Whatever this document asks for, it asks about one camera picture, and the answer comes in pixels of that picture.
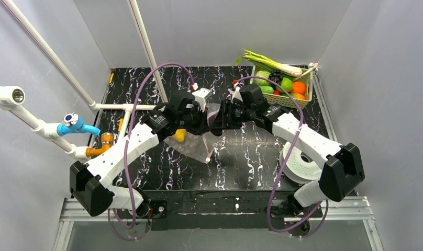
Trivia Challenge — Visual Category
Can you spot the yellow bell pepper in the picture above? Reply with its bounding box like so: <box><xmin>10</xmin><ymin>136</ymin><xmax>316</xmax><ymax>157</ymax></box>
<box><xmin>172</xmin><ymin>129</ymin><xmax>186</xmax><ymax>143</ymax></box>

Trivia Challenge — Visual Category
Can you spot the clear zip top bag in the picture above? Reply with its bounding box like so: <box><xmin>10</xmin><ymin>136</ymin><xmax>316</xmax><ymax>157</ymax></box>
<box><xmin>164</xmin><ymin>104</ymin><xmax>221</xmax><ymax>164</ymax></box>

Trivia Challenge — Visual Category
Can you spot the green cucumber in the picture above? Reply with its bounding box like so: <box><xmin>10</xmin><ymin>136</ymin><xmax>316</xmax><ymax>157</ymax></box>
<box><xmin>259</xmin><ymin>86</ymin><xmax>275</xmax><ymax>95</ymax></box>

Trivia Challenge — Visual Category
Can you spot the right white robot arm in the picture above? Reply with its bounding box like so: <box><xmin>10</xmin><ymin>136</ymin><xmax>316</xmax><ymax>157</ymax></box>
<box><xmin>209</xmin><ymin>84</ymin><xmax>365</xmax><ymax>209</ymax></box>

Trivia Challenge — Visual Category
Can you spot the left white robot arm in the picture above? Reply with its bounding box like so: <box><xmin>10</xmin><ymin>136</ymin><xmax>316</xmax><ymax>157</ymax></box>
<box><xmin>70</xmin><ymin>88</ymin><xmax>212</xmax><ymax>216</ymax></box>

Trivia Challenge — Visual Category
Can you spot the green cabbage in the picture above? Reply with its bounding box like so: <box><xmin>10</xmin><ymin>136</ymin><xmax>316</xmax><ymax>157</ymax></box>
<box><xmin>253</xmin><ymin>70</ymin><xmax>272</xmax><ymax>86</ymax></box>

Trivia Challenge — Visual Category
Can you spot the cream plastic basket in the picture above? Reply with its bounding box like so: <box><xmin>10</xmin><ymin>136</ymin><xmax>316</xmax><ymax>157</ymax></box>
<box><xmin>250</xmin><ymin>71</ymin><xmax>313</xmax><ymax>109</ymax></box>

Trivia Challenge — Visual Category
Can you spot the green apple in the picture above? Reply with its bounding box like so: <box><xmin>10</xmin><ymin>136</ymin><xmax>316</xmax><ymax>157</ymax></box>
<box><xmin>277</xmin><ymin>77</ymin><xmax>293</xmax><ymax>93</ymax></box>

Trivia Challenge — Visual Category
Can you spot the orange fruit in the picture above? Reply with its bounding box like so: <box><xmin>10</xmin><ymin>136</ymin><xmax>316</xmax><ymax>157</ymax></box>
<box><xmin>291</xmin><ymin>81</ymin><xmax>306</xmax><ymax>95</ymax></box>

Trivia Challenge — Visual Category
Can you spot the green white leek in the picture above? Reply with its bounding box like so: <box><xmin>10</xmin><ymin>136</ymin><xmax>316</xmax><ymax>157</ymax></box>
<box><xmin>236</xmin><ymin>49</ymin><xmax>303</xmax><ymax>77</ymax></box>

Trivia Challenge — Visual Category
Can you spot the orange pipe fitting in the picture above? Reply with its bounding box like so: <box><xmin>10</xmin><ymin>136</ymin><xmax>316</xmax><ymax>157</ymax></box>
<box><xmin>85</xmin><ymin>132</ymin><xmax>115</xmax><ymax>158</ymax></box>

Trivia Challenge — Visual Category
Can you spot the white tape roll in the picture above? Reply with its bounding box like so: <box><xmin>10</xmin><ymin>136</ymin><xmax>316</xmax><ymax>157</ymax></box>
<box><xmin>282</xmin><ymin>147</ymin><xmax>322</xmax><ymax>185</ymax></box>

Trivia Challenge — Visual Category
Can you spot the blue pipe fitting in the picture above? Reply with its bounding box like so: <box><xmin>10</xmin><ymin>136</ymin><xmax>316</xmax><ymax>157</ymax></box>
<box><xmin>57</xmin><ymin>112</ymin><xmax>100</xmax><ymax>136</ymax></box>

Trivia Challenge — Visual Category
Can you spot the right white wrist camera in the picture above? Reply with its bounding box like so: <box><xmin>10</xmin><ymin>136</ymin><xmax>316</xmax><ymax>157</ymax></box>
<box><xmin>228</xmin><ymin>84</ymin><xmax>243</xmax><ymax>104</ymax></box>

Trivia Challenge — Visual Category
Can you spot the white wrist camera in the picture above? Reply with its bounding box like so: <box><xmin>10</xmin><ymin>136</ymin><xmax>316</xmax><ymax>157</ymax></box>
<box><xmin>228</xmin><ymin>84</ymin><xmax>243</xmax><ymax>104</ymax></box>
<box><xmin>192</xmin><ymin>88</ymin><xmax>212</xmax><ymax>111</ymax></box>

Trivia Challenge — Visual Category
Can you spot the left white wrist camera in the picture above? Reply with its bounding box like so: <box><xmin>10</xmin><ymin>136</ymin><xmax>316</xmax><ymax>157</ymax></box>
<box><xmin>192</xmin><ymin>88</ymin><xmax>212</xmax><ymax>111</ymax></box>

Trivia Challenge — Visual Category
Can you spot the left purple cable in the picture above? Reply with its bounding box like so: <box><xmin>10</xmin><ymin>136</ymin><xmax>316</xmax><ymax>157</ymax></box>
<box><xmin>107</xmin><ymin>62</ymin><xmax>197</xmax><ymax>242</ymax></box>

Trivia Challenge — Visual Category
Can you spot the purple cable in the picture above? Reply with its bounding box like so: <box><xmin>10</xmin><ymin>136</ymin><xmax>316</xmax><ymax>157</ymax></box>
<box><xmin>231</xmin><ymin>75</ymin><xmax>329</xmax><ymax>239</ymax></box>
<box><xmin>107</xmin><ymin>62</ymin><xmax>197</xmax><ymax>242</ymax></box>

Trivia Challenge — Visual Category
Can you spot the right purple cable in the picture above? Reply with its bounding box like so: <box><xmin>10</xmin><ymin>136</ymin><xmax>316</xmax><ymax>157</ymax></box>
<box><xmin>231</xmin><ymin>75</ymin><xmax>329</xmax><ymax>239</ymax></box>

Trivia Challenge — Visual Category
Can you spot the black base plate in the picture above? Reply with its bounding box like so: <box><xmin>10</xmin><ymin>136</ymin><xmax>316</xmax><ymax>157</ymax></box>
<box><xmin>116</xmin><ymin>188</ymin><xmax>323</xmax><ymax>232</ymax></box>

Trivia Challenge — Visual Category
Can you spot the aluminium frame rail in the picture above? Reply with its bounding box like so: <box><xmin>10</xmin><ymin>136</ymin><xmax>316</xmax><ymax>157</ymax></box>
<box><xmin>53</xmin><ymin>69</ymin><xmax>384</xmax><ymax>251</ymax></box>

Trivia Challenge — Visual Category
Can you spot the white pvc pipe frame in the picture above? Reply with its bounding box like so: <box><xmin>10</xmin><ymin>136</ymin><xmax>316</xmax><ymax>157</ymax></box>
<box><xmin>0</xmin><ymin>1</ymin><xmax>152</xmax><ymax>162</ymax></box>

